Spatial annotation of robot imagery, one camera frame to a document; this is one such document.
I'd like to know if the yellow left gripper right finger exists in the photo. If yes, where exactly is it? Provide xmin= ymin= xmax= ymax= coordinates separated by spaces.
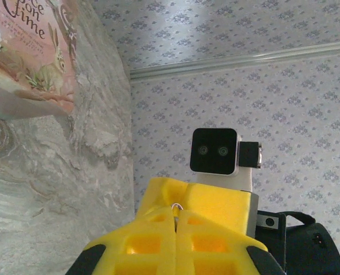
xmin=177 ymin=210 xmax=270 ymax=275

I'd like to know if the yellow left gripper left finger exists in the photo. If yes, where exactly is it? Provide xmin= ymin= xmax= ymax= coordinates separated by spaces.
xmin=85 ymin=206 xmax=178 ymax=275

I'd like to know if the pink picture book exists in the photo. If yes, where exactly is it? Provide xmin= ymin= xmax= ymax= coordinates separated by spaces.
xmin=0 ymin=0 xmax=77 ymax=120

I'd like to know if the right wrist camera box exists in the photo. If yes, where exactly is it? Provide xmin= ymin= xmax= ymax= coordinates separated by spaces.
xmin=190 ymin=128 xmax=264 ymax=193

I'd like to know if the aluminium frame post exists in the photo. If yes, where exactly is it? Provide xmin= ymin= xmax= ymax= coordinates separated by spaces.
xmin=128 ymin=39 xmax=340 ymax=83

